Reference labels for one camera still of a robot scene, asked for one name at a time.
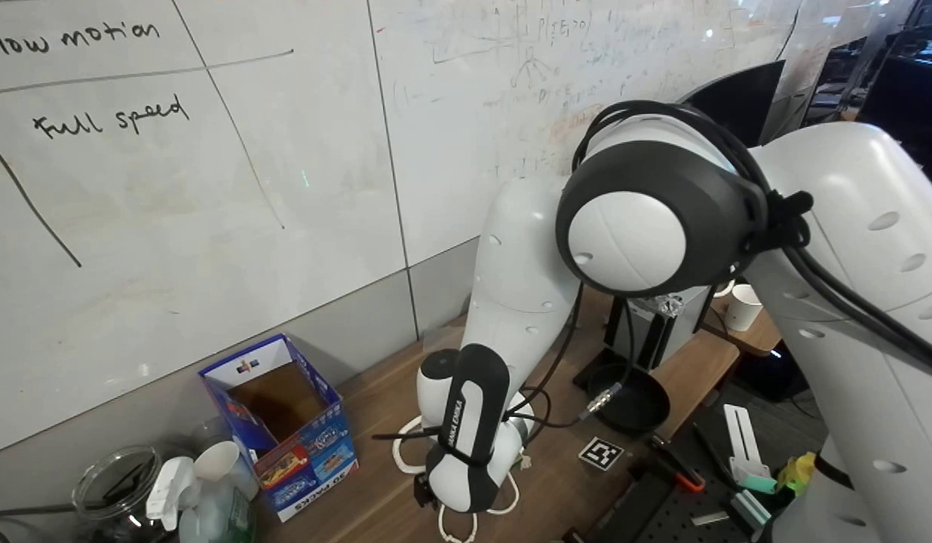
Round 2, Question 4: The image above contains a thin white cable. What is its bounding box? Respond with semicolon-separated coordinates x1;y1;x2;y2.
434;470;533;543

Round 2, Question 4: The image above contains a blue snack carton box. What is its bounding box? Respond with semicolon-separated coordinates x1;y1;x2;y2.
195;332;366;526

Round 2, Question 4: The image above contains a black bowl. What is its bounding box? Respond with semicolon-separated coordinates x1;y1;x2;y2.
571;348;677;440

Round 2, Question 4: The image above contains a black white fiducial tag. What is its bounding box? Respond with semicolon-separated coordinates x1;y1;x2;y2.
572;432;627;472

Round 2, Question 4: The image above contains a white cup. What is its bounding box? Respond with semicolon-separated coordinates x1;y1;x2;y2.
721;280;769;338

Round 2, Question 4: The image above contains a black perforated mat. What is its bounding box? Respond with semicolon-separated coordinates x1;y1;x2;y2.
583;379;841;543

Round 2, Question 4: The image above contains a white plastic strip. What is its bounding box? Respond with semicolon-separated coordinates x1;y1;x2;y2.
721;400;775;486

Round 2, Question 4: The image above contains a translucent spray bottle green liquid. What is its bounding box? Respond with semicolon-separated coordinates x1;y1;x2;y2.
142;436;261;543

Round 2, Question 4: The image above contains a teal yellow tool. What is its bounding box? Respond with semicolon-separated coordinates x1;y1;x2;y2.
728;450;819;534

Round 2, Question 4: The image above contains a clear glass jar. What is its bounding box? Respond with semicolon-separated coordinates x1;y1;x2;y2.
65;443;167;543

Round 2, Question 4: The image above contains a black clamp orange handle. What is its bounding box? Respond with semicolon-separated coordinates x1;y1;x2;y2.
644;432;710;498

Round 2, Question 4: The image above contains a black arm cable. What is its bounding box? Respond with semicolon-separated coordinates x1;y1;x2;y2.
567;96;932;376

